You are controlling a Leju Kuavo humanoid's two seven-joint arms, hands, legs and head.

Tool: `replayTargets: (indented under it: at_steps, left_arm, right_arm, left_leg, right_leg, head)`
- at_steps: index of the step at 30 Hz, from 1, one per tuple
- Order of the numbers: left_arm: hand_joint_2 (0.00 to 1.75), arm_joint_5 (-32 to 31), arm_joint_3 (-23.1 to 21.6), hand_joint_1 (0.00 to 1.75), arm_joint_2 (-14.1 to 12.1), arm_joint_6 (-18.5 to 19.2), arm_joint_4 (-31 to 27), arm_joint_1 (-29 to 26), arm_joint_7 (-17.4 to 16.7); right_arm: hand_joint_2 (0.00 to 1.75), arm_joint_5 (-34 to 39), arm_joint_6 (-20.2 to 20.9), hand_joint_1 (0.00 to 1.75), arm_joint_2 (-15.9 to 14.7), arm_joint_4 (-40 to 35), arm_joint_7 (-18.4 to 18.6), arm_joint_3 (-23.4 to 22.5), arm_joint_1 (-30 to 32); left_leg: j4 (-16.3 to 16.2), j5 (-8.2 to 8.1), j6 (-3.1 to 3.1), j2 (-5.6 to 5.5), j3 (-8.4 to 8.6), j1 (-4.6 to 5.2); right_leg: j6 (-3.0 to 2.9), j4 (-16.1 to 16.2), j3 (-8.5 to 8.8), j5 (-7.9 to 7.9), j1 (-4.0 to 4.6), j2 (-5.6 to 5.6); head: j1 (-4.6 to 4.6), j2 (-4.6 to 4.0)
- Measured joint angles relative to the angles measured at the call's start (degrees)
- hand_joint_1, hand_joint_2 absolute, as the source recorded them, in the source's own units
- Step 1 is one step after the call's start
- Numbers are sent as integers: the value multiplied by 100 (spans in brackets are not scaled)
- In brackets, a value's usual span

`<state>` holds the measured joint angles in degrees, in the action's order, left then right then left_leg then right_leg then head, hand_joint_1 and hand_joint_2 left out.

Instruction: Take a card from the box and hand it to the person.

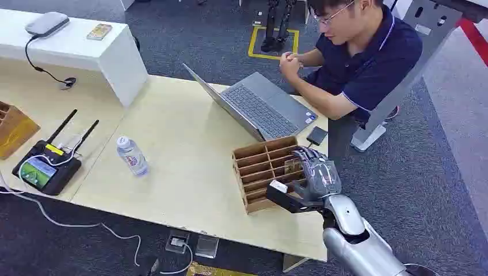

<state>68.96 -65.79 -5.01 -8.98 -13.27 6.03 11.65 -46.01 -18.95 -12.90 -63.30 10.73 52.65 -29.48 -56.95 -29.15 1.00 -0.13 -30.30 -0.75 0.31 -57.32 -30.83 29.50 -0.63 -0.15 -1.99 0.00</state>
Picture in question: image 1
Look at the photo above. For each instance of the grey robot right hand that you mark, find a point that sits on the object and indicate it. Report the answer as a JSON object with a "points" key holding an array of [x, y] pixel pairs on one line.
{"points": [[322, 177]]}

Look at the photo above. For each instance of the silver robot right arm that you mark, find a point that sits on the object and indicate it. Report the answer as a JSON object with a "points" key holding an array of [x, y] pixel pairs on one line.
{"points": [[354, 243]]}

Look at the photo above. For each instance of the small black flat device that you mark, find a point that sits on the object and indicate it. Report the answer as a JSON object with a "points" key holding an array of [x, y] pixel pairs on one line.
{"points": [[317, 135]]}

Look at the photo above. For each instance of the wooden slotted card box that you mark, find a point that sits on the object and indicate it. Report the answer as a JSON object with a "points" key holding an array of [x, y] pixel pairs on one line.
{"points": [[255, 167]]}

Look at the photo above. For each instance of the pale table leg foot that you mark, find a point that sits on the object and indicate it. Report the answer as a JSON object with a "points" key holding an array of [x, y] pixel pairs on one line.
{"points": [[292, 262]]}

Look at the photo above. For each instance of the grey laptop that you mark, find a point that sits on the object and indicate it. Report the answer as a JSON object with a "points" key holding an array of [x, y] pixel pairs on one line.
{"points": [[263, 108]]}

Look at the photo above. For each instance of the person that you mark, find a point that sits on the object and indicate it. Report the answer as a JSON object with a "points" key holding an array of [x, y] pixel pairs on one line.
{"points": [[366, 57]]}

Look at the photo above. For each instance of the floor socket box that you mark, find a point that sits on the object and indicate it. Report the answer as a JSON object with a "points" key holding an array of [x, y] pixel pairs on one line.
{"points": [[207, 247], [177, 241]]}

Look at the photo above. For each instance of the yellow floor tape square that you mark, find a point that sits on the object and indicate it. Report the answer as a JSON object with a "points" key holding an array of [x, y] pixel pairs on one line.
{"points": [[253, 45]]}

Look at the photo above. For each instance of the black robot legs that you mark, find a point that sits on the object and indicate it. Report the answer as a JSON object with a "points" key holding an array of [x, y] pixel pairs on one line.
{"points": [[275, 28]]}

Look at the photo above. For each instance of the eyeglasses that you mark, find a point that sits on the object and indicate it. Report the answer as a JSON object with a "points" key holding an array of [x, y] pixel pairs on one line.
{"points": [[331, 17]]}

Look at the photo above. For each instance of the clear plastic water bottle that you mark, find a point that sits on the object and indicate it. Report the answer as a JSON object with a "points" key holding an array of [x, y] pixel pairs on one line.
{"points": [[132, 156]]}

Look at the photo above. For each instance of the red beam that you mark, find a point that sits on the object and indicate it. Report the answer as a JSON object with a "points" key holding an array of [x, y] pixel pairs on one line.
{"points": [[474, 38]]}

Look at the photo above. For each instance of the yellow printed card pack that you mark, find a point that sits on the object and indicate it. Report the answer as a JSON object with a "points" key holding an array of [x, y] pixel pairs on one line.
{"points": [[99, 31]]}

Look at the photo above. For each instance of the black remote controller with antennas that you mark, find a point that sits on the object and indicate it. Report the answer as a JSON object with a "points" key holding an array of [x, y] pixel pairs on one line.
{"points": [[47, 169]]}

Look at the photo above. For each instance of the white desk riser block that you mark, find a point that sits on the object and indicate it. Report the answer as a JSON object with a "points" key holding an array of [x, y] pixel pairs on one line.
{"points": [[76, 53]]}

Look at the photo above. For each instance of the wooden organiser box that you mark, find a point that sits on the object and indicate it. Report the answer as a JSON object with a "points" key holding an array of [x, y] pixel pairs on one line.
{"points": [[14, 129]]}

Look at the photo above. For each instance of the grey flat device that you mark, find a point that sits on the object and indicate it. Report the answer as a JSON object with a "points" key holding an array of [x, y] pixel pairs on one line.
{"points": [[47, 24]]}

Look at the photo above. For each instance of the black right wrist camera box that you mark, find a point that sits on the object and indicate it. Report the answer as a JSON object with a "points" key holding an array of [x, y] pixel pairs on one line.
{"points": [[284, 199]]}

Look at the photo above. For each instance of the grey steel frame leg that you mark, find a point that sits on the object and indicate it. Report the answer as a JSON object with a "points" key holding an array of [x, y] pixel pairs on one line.
{"points": [[419, 57]]}

